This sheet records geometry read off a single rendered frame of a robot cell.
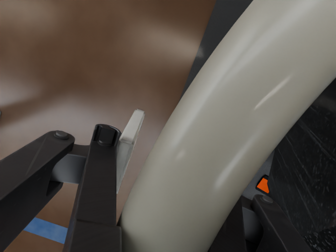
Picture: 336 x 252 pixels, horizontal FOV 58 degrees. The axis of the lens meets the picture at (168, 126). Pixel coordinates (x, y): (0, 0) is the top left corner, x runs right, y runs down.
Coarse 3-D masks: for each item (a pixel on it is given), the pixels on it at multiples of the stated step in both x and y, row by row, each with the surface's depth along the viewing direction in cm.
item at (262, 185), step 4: (264, 176) 118; (260, 180) 120; (264, 180) 118; (260, 184) 119; (264, 184) 118; (256, 188) 120; (260, 188) 119; (264, 188) 119; (264, 192) 120; (268, 192) 119; (268, 196) 120
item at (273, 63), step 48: (288, 0) 7; (240, 48) 7; (288, 48) 7; (192, 96) 8; (240, 96) 7; (288, 96) 7; (192, 144) 8; (240, 144) 7; (144, 192) 8; (192, 192) 8; (240, 192) 8; (144, 240) 8; (192, 240) 8
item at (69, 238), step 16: (96, 128) 14; (112, 128) 14; (96, 144) 14; (112, 144) 14; (96, 160) 12; (112, 160) 13; (96, 176) 11; (112, 176) 11; (80, 192) 10; (96, 192) 10; (112, 192) 10; (80, 208) 9; (96, 208) 9; (112, 208) 9; (80, 224) 7; (96, 224) 8; (112, 224) 9; (80, 240) 7; (96, 240) 7; (112, 240) 7
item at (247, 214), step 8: (248, 200) 15; (248, 208) 14; (248, 216) 14; (256, 216) 14; (248, 224) 14; (256, 224) 14; (248, 232) 14; (256, 232) 14; (248, 240) 14; (256, 240) 14
